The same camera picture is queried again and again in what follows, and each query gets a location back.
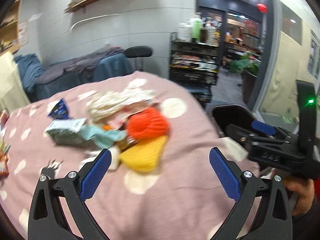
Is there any potted green plant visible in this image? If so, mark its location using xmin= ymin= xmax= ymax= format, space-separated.
xmin=229 ymin=51 xmax=261 ymax=105

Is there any colourful snack packet pile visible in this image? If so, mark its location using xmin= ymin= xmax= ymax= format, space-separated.
xmin=0 ymin=109 xmax=10 ymax=179

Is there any massage bed with blue cover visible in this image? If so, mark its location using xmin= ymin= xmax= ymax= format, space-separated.
xmin=25 ymin=47 xmax=133 ymax=102

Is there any orange knitted yarn ball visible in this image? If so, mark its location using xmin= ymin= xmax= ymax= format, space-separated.
xmin=126 ymin=107 xmax=170 ymax=140

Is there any pink polka dot blanket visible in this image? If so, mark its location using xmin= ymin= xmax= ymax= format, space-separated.
xmin=1 ymin=72 xmax=259 ymax=239

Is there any yellow knitted cloth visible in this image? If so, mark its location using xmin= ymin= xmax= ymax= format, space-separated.
xmin=119 ymin=135 xmax=168 ymax=173

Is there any clear plastic bottle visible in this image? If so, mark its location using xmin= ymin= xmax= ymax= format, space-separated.
xmin=205 ymin=17 xmax=216 ymax=46

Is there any brown plastic trash bin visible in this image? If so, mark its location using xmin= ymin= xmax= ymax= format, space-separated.
xmin=206 ymin=104 xmax=257 ymax=138

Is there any light blue crumpled paper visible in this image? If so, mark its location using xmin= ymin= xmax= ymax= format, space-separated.
xmin=79 ymin=125 xmax=127 ymax=149

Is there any pink snack wrapper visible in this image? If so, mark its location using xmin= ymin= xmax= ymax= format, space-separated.
xmin=104 ymin=99 xmax=159 ymax=130

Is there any person's right hand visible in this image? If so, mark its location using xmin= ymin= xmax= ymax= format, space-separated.
xmin=283 ymin=176 xmax=315 ymax=216

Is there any black metal utility cart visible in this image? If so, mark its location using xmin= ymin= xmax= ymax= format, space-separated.
xmin=169 ymin=33 xmax=220 ymax=108

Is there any green white snack packet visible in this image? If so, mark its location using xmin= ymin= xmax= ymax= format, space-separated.
xmin=44 ymin=118 xmax=87 ymax=146

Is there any cream plastic bag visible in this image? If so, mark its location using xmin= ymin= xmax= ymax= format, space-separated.
xmin=86 ymin=88 xmax=155 ymax=122

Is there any wooden cubby shelf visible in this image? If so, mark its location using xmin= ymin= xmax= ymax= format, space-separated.
xmin=0 ymin=0 xmax=22 ymax=55

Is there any red hanging ornament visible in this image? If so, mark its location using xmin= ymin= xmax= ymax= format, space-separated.
xmin=257 ymin=3 xmax=267 ymax=14

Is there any white pump bottle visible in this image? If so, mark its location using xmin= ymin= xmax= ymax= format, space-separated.
xmin=177 ymin=18 xmax=191 ymax=42

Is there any green plastic bottle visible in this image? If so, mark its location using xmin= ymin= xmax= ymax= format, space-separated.
xmin=190 ymin=12 xmax=202 ymax=42

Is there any dark blue snack wrapper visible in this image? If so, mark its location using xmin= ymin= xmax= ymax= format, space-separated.
xmin=48 ymin=99 xmax=70 ymax=120

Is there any pile of blue towels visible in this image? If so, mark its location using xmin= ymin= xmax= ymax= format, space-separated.
xmin=14 ymin=54 xmax=44 ymax=93

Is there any cream towel on chair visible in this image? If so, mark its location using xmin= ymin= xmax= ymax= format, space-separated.
xmin=0 ymin=52 xmax=30 ymax=113

